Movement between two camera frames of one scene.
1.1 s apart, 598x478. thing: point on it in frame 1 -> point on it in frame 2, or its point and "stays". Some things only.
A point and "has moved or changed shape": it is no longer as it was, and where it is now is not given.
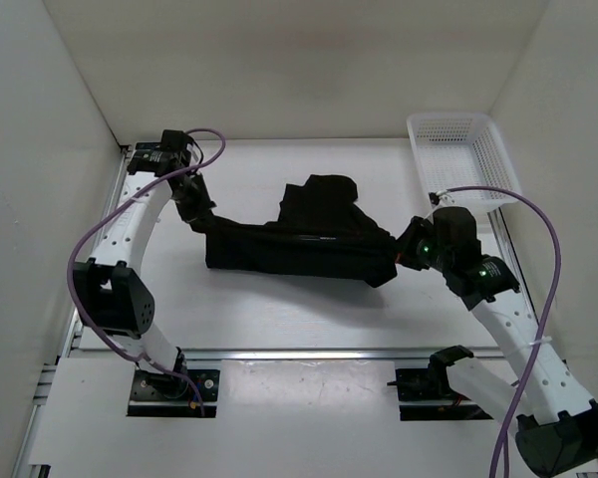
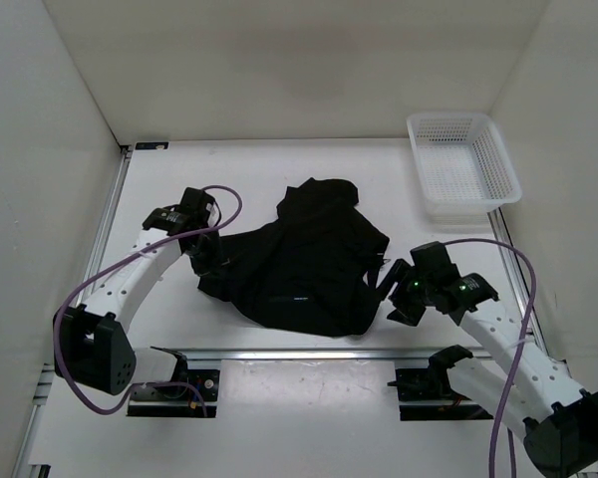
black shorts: x=321 y=232 has moved or changed shape
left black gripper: x=198 y=213 -> x=214 y=267
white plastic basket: x=464 y=149 stays
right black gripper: x=405 y=244 -> x=405 y=313
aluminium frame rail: x=300 y=355 stays
